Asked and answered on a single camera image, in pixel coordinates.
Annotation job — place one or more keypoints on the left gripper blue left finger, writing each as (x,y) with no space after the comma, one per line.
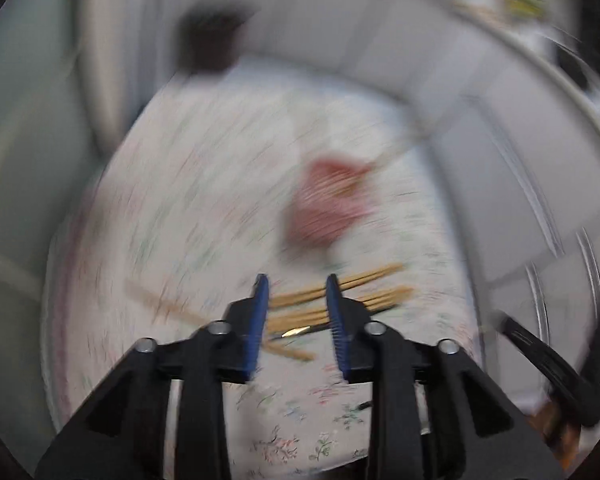
(258,310)

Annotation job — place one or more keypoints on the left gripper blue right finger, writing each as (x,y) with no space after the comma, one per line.
(339,323)

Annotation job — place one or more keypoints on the grey kitchen cabinets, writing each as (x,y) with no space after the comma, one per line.
(511,149)

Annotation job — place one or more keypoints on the pink perforated utensil basket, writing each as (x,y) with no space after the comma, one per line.
(333,195)

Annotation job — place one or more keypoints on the floral tablecloth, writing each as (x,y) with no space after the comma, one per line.
(193,207)

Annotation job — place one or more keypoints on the black trash bin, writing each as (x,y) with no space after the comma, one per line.
(209,36)

